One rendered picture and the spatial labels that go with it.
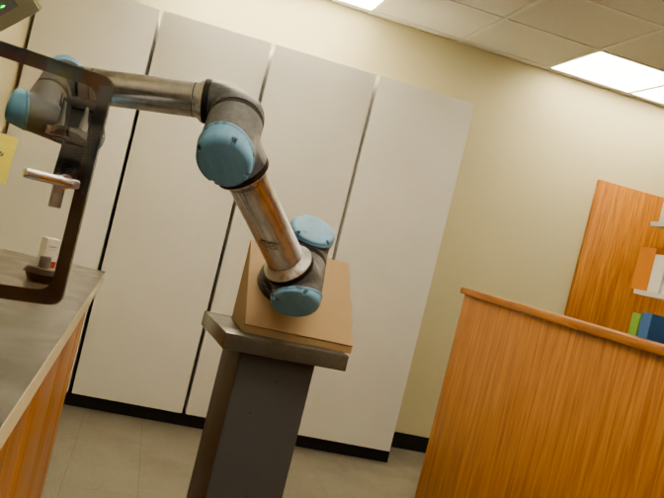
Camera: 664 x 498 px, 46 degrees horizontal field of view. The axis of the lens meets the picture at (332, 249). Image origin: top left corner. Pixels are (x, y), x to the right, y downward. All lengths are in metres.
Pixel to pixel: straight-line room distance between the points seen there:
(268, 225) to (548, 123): 3.95
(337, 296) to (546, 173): 3.50
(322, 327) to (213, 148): 0.67
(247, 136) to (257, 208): 0.18
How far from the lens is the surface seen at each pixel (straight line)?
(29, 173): 1.32
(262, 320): 1.97
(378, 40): 5.11
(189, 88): 1.70
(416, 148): 4.62
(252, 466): 2.06
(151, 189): 4.37
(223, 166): 1.56
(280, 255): 1.74
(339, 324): 2.05
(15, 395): 1.03
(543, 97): 5.48
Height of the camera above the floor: 1.21
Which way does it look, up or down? 1 degrees down
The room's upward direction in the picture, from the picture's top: 14 degrees clockwise
